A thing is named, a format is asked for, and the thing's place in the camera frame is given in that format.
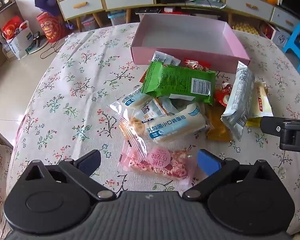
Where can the large white bread packet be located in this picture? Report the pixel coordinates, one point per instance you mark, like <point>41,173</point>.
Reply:
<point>175,125</point>

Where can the clear round cookie packet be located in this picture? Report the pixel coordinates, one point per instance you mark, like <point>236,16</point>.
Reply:
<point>132,128</point>

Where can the red candy packet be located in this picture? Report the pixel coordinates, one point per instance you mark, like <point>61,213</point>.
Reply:
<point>196,65</point>
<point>223,95</point>

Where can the clear storage bin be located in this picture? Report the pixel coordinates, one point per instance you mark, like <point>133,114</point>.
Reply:
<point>88,23</point>

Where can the clear small biscuit packet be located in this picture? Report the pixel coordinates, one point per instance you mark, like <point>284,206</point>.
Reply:
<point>152,110</point>

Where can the small white sachet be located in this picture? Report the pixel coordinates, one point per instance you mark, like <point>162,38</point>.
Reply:
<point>165,58</point>

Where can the long wooden cabinet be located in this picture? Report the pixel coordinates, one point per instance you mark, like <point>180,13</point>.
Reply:
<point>98,19</point>

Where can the silver blue snack packet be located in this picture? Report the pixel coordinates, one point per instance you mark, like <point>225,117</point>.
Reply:
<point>237,100</point>

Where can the white printed box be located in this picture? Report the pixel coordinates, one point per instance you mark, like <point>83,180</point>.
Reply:
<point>281,38</point>

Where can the red round gift bag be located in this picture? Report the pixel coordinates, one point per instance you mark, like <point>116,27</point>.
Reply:
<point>50,28</point>

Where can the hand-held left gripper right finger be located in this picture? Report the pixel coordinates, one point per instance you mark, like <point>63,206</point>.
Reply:
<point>208,162</point>

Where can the yellow egg tray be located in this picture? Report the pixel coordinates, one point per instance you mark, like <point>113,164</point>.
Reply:
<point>245,27</point>

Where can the blue lid storage bin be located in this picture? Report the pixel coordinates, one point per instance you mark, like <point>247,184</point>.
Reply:
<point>116,17</point>

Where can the white paper shopping bag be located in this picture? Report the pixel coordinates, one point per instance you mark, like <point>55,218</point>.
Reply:
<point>20,46</point>

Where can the blue plastic stool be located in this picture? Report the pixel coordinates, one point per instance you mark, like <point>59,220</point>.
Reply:
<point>293,42</point>

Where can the red plastic bag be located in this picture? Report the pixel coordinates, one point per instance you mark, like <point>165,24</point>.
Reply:
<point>11,28</point>

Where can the cream white wafer packet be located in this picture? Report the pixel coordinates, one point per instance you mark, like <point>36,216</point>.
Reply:
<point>261,100</point>

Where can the green snack packet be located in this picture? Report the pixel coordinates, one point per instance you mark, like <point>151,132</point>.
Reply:
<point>180,80</point>

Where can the pink nougat packet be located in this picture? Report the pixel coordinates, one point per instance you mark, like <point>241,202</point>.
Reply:
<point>160,165</point>

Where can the purple hat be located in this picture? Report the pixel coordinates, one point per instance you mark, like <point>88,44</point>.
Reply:
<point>46,0</point>

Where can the small white bread packet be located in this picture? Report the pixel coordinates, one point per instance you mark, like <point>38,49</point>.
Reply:
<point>128,102</point>

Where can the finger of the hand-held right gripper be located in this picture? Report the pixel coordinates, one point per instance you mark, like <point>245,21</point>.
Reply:
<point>270,126</point>

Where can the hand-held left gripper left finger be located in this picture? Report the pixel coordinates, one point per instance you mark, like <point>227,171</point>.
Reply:
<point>91,161</point>

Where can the orange snack packet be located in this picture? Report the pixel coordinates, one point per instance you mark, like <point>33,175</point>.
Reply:
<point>217,127</point>

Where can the pink cardboard box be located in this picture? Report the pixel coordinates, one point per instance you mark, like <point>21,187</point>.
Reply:
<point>185,35</point>

